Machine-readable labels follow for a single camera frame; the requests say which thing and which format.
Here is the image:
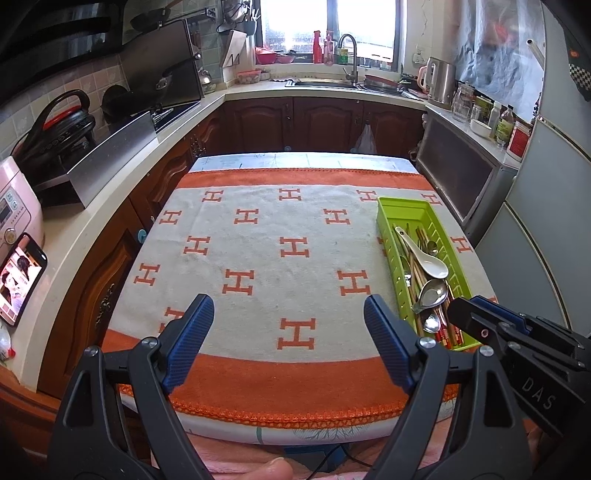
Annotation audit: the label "steel kitchen sink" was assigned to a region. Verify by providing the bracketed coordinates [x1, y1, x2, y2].
[284, 78, 365, 89]

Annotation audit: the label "kitchen window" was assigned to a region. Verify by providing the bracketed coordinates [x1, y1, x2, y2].
[261, 0, 400, 65]

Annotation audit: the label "green-label bottle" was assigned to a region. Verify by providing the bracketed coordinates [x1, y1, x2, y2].
[495, 105, 515, 147]

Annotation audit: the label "wooden cutting board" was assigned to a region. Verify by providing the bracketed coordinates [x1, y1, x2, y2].
[222, 30, 247, 70]

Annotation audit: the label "green plastic utensil tray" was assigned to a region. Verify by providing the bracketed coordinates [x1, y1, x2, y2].
[376, 196, 483, 352]

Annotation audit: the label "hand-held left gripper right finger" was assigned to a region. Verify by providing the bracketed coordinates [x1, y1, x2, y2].
[363, 294, 534, 480]

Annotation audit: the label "white plastic bag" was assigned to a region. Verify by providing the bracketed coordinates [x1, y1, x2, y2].
[353, 124, 377, 155]

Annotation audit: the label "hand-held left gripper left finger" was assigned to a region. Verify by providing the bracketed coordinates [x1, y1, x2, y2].
[46, 294, 216, 480]

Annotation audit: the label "white ceramic spoon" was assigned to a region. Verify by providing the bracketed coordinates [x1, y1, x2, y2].
[394, 224, 450, 280]

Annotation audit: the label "pink rice cooker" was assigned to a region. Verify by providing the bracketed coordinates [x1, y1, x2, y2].
[0, 156, 44, 252]

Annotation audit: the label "smartphone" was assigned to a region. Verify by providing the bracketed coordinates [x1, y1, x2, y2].
[0, 233, 48, 328]

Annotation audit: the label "pile of red-patterned chopsticks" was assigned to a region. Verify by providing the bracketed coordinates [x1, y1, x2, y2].
[406, 226, 465, 349]

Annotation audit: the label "red-label jar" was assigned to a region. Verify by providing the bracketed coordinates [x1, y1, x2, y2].
[506, 121, 532, 162]

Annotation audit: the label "black range hood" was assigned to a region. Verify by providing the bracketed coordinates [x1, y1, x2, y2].
[0, 0, 139, 88]

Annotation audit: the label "steel sink faucet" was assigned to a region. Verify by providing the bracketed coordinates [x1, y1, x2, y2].
[338, 34, 365, 86]

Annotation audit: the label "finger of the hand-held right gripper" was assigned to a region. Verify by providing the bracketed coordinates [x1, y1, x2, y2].
[447, 298, 514, 352]
[470, 296, 533, 334]

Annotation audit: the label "hanging utensil rack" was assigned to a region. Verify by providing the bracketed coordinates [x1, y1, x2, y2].
[217, 0, 259, 35]

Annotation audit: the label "plastic wall sheet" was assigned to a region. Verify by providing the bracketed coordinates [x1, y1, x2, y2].
[455, 0, 546, 121]

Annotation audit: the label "pink clothing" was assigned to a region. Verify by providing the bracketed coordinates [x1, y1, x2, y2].
[185, 434, 462, 480]

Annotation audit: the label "red dishes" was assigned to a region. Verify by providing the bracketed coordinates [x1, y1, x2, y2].
[365, 74, 404, 90]

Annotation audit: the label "gas stove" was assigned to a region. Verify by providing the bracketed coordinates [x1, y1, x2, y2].
[150, 104, 199, 132]

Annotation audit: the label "grey refrigerator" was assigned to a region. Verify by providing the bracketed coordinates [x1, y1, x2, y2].
[473, 0, 591, 333]

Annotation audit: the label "glass jars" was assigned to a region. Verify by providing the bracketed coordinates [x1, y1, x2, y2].
[451, 83, 476, 121]

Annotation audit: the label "hanging frying pan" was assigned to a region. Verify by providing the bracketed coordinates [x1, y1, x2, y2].
[130, 0, 185, 32]

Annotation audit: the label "stainless steel panel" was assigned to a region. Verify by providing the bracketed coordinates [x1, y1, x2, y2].
[67, 111, 158, 208]

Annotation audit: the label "orange and beige printed blanket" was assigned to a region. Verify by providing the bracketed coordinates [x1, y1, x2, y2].
[99, 168, 499, 428]

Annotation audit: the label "person's left hand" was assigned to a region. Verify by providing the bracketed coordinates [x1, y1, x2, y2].
[229, 456, 295, 480]

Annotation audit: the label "steel electric kettle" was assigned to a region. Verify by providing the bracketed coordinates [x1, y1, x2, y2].
[426, 56, 457, 110]

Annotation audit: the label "stainless steel soup spoon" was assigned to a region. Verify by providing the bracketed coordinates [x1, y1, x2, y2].
[412, 278, 450, 315]

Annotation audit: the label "black wok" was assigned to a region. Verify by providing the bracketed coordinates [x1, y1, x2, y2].
[102, 85, 134, 123]

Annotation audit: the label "black pressure cooker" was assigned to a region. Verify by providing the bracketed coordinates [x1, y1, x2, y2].
[10, 89, 97, 171]

